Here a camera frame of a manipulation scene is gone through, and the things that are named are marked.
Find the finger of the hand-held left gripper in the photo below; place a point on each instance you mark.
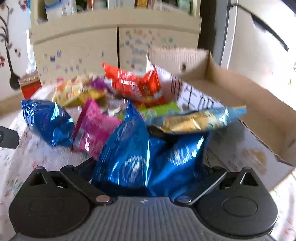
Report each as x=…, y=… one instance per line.
x=8, y=138

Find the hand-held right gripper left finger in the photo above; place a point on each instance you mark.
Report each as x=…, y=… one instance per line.
x=81, y=183

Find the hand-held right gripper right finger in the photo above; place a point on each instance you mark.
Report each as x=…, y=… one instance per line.
x=208, y=183

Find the small blue foil snack bag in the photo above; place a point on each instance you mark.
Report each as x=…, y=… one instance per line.
x=46, y=120

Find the pink snack packet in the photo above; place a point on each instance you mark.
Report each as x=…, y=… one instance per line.
x=94, y=132

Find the large blue foil snack bag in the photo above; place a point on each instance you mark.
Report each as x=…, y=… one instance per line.
x=129, y=157

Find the light blue snack packet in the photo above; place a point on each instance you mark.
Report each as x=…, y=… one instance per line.
x=192, y=120

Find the cream yellow pastry packet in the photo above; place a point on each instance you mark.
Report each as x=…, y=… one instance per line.
x=71, y=92

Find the silver snack packet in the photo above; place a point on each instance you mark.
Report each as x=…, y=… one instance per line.
x=114, y=105

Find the green snack packet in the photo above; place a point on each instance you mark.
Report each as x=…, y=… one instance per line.
x=157, y=110

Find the cardboard box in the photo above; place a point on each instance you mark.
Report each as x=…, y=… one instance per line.
x=254, y=104

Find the purple snack packet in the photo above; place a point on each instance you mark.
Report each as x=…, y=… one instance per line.
x=99, y=84

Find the red snack packet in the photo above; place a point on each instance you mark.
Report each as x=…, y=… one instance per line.
x=131, y=85

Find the floral tablecloth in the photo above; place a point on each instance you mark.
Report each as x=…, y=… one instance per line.
x=34, y=157

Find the red gift box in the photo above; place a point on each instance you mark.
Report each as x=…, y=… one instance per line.
x=30, y=89

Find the beige wooden cabinet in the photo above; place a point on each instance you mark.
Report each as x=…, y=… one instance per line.
x=76, y=51

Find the white blue carton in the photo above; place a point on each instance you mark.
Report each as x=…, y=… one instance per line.
x=57, y=8

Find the white refrigerator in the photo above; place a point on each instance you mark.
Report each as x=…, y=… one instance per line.
x=249, y=46

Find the flower tree wall decal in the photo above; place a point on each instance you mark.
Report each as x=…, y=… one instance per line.
x=10, y=58

